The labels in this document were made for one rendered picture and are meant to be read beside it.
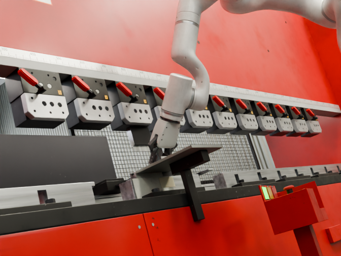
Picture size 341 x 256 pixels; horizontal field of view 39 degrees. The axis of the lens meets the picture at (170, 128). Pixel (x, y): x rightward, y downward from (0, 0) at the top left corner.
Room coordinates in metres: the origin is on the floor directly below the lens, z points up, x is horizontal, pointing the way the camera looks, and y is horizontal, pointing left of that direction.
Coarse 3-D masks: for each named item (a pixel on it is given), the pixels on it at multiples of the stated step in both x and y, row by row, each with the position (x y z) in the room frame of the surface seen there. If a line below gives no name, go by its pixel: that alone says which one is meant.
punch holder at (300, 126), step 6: (288, 108) 2.77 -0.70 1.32; (294, 114) 2.80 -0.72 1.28; (300, 114) 2.87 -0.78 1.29; (294, 120) 2.77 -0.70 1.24; (300, 120) 2.84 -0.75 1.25; (294, 126) 2.78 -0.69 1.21; (300, 126) 2.81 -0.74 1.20; (306, 126) 2.88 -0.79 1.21; (294, 132) 2.79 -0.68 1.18; (300, 132) 2.82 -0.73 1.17; (306, 132) 2.88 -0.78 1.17
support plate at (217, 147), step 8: (176, 152) 1.56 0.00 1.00; (184, 152) 1.56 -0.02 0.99; (192, 152) 1.60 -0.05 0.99; (208, 152) 1.68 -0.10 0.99; (160, 160) 1.60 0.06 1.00; (168, 160) 1.61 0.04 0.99; (176, 160) 1.65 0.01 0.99; (144, 168) 1.65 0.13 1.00; (152, 168) 1.67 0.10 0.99; (160, 168) 1.71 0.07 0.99; (168, 168) 1.75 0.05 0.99
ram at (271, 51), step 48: (0, 0) 1.33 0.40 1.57; (96, 0) 1.67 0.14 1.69; (144, 0) 1.91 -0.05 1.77; (48, 48) 1.44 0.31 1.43; (96, 48) 1.62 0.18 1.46; (144, 48) 1.84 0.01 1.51; (240, 48) 2.49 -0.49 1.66; (288, 48) 3.03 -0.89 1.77; (240, 96) 2.35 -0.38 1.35; (288, 96) 2.81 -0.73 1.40
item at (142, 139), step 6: (132, 126) 1.73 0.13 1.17; (138, 126) 1.75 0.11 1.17; (132, 132) 1.72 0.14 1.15; (138, 132) 1.74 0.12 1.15; (144, 132) 1.77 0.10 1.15; (132, 138) 1.72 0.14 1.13; (138, 138) 1.74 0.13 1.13; (144, 138) 1.76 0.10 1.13; (132, 144) 1.72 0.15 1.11; (138, 144) 1.73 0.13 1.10; (144, 144) 1.76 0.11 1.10; (138, 150) 1.74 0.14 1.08; (144, 150) 1.76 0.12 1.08
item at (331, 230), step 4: (328, 228) 2.42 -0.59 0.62; (332, 228) 2.45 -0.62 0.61; (336, 228) 2.48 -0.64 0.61; (340, 228) 2.52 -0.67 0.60; (328, 232) 2.42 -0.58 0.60; (332, 232) 2.43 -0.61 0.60; (336, 232) 2.47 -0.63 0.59; (340, 232) 2.51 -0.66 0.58; (328, 236) 2.42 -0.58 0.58; (332, 236) 2.42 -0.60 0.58; (336, 236) 2.46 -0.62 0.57; (340, 236) 2.49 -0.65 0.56; (332, 240) 2.42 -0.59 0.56; (336, 240) 2.44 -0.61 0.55
